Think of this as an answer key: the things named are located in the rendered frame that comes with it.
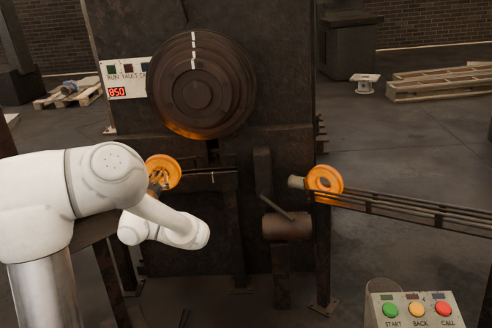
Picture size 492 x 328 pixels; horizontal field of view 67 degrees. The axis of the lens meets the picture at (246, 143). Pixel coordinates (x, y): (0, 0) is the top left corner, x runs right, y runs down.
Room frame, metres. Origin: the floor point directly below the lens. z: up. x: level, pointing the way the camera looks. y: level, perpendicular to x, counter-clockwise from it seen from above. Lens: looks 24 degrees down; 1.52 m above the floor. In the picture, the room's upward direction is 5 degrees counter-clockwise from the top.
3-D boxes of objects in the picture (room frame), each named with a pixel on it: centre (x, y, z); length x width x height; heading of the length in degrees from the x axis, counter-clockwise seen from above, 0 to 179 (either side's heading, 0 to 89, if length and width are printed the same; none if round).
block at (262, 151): (1.57, -0.07, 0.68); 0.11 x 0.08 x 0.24; 175
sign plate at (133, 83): (1.71, 0.50, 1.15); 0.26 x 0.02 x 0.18; 85
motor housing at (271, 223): (1.41, -0.15, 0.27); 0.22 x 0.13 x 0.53; 85
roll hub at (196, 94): (1.47, 0.17, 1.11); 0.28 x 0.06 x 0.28; 85
